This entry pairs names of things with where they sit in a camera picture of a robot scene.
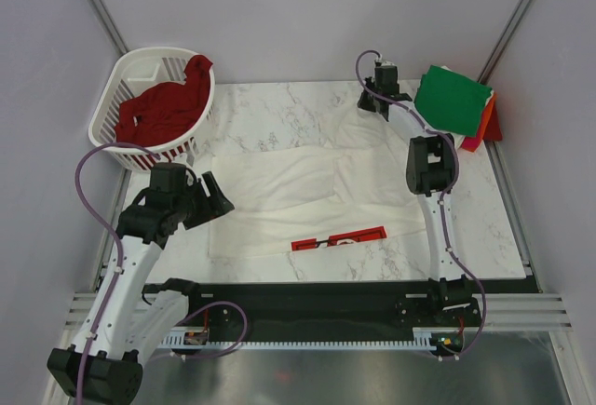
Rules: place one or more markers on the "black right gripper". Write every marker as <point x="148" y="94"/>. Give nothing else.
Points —
<point x="363" y="102"/>

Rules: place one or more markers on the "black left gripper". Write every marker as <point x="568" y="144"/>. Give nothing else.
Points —
<point x="215" y="205"/>

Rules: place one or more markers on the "white Coca-Cola t-shirt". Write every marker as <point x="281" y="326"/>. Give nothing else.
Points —
<point x="355" y="181"/>

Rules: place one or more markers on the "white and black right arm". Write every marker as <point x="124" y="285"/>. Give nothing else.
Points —
<point x="432" y="169"/>

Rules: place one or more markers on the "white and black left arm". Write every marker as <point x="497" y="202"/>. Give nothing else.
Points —
<point x="105" y="361"/>

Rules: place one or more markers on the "green folded t-shirt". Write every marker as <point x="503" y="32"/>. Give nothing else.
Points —
<point x="451" y="102"/>

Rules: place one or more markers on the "pink folded t-shirt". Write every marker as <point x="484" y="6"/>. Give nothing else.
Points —
<point x="471" y="144"/>

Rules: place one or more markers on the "orange folded t-shirt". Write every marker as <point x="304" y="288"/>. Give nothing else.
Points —
<point x="485" y="116"/>

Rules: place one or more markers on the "red t-shirt in basket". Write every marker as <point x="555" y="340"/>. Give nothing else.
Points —
<point x="174" y="115"/>

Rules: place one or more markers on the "dark red folded t-shirt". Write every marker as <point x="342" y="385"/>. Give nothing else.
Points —
<point x="493" y="132"/>

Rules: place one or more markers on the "white plastic laundry basket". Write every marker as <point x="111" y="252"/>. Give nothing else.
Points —
<point x="133" y="74"/>

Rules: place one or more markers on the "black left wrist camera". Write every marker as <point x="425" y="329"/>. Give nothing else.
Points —
<point x="168" y="178"/>

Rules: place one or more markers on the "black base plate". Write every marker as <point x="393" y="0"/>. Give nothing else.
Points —
<point x="357" y="318"/>

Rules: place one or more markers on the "white slotted cable duct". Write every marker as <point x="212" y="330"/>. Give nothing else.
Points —
<point x="180" y="340"/>

